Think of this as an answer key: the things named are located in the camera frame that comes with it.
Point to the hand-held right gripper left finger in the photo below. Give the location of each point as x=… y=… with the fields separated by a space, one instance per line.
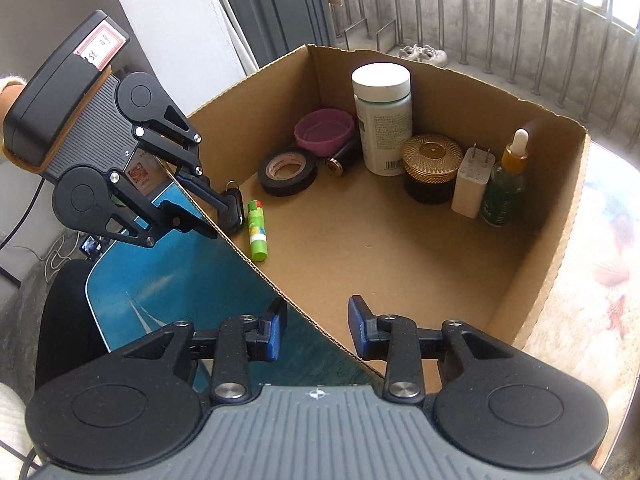
x=275 y=332

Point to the white shoe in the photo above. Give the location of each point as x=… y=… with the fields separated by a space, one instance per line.
x=434 y=56
x=409 y=52

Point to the black lipstick tube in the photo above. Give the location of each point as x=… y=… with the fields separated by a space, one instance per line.
x=345 y=155

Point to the grey folded rack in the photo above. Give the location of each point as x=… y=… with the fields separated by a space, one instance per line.
x=280 y=0

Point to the black tape roll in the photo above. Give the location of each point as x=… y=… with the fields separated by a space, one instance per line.
x=270 y=180

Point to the person's left forearm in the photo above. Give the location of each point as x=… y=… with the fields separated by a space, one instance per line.
x=10 y=92

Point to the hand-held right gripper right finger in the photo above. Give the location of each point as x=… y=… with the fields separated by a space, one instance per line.
x=360 y=325

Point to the small dark device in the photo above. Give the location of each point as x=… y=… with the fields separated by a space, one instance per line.
x=94 y=248

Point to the gold lidded jar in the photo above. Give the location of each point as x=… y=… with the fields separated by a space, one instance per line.
x=432 y=152

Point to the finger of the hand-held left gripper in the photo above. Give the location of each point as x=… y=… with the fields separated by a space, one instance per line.
x=190 y=220
x=210 y=200

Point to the green glue stick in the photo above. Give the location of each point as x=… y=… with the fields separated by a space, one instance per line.
x=256 y=232

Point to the person's dark trousers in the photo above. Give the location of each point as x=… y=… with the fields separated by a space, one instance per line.
x=65 y=320

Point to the brown cardboard box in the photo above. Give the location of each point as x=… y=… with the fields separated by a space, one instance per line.
x=400 y=270

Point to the white pill bottle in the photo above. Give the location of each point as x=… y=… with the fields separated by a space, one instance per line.
x=382 y=130

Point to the purple cup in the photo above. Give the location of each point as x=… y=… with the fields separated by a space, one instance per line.
x=320 y=140

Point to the black key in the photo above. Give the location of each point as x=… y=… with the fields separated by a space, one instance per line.
x=236 y=215

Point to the white charger plug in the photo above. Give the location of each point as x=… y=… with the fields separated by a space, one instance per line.
x=470 y=190

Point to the glass dropper bottle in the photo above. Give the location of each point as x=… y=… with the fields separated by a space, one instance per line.
x=502 y=195

